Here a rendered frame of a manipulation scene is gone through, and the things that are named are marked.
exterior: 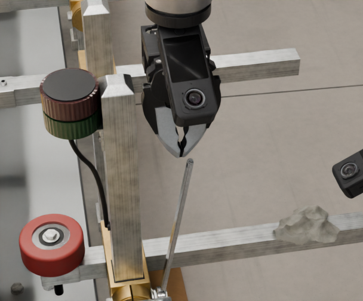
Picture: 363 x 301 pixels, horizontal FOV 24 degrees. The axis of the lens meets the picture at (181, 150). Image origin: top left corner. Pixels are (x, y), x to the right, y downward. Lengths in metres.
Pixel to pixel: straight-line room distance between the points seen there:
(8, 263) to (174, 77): 0.64
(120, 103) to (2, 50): 1.05
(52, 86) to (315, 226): 0.43
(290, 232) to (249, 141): 1.46
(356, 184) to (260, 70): 0.27
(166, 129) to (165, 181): 1.45
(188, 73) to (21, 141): 0.80
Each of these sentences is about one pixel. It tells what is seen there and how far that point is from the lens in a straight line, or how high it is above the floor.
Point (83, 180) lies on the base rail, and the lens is 1.46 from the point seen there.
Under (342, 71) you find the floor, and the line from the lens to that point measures 2.91.
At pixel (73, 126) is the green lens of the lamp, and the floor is 1.14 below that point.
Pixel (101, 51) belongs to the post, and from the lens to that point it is 1.16.
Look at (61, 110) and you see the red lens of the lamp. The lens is 0.88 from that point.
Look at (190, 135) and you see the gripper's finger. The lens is 1.02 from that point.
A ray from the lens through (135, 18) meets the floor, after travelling 3.12.
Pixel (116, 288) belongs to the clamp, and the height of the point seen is 0.87.
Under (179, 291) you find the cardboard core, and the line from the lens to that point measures 2.10.
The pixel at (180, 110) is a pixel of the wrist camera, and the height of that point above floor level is 1.14.
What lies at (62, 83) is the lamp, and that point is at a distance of 0.89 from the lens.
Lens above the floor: 1.70
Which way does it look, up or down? 42 degrees down
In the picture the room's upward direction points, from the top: straight up
